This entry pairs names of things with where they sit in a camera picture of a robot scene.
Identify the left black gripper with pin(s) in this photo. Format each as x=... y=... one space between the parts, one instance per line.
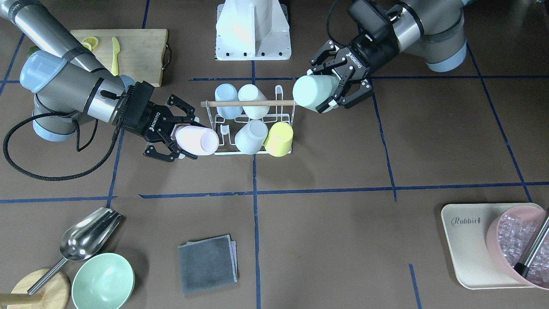
x=363 y=57

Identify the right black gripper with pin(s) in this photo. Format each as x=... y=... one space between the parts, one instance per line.
x=149 y=120

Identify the pink cup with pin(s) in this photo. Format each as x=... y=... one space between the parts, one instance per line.
x=200 y=141

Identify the mint green cup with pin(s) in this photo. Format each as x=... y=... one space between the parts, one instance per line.
x=311 y=91

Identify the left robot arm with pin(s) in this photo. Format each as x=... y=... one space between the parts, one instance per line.
x=431 y=29

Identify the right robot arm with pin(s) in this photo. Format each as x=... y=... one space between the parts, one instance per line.
x=70 y=84

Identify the light blue cup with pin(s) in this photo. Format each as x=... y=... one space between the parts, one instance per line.
x=227 y=92

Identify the grey cup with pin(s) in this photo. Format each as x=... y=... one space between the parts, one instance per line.
x=251 y=137

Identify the white cup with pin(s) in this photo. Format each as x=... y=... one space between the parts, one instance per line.
x=250 y=92

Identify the yellow cup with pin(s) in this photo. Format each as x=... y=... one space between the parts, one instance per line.
x=279 y=139

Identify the wooden cutting board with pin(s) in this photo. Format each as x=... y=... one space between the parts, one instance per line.
x=142 y=51

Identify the yellow plastic knife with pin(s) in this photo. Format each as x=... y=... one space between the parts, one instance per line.
x=116 y=48

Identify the lemon slice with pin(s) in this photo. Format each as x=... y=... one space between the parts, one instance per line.
x=90 y=43

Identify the grey folded cloth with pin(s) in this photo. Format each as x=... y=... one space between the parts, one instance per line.
x=208 y=264

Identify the metal scoop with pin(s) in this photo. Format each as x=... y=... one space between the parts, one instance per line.
x=82 y=241

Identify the green lime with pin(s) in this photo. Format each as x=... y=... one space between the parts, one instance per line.
x=31 y=51

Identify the mint green bowl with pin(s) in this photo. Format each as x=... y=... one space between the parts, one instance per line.
x=105 y=281

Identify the beige serving tray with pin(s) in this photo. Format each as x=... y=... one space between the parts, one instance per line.
x=466 y=227

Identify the pink bowl with ice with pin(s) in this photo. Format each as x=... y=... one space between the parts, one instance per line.
x=507 y=238

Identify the metal tongs in bowl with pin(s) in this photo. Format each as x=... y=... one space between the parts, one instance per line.
x=532 y=248

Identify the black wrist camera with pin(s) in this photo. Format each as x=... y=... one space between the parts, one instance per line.
x=371 y=18

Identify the white wire cup holder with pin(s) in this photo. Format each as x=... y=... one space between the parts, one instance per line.
x=244 y=117

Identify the white pillar mount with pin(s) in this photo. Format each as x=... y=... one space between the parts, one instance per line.
x=252 y=30

